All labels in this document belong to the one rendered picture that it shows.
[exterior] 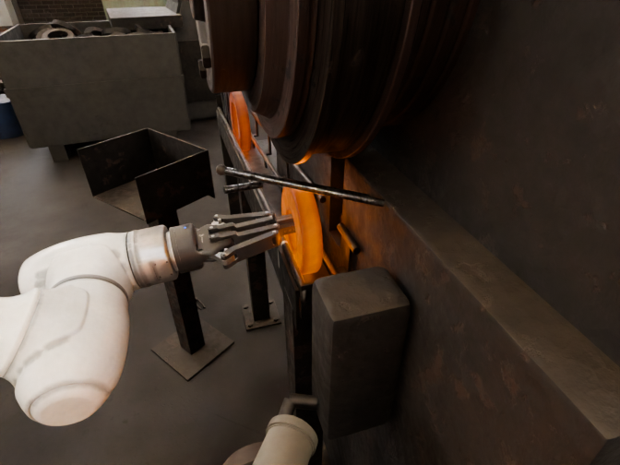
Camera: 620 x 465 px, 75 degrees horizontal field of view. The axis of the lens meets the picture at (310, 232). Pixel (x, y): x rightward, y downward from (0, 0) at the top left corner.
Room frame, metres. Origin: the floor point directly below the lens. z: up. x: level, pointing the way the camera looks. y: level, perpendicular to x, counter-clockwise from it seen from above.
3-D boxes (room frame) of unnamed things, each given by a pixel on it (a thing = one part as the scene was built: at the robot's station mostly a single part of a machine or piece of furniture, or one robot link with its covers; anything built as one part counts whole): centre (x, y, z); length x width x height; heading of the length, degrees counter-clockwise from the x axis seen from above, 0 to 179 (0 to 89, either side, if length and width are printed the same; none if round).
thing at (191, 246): (0.53, 0.17, 0.74); 0.09 x 0.08 x 0.07; 107
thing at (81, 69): (3.01, 1.46, 0.39); 1.03 x 0.83 x 0.79; 111
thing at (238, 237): (0.54, 0.10, 0.74); 0.11 x 0.01 x 0.04; 105
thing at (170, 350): (0.96, 0.42, 0.36); 0.26 x 0.20 x 0.72; 52
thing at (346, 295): (0.35, -0.06, 0.68); 0.11 x 0.08 x 0.24; 107
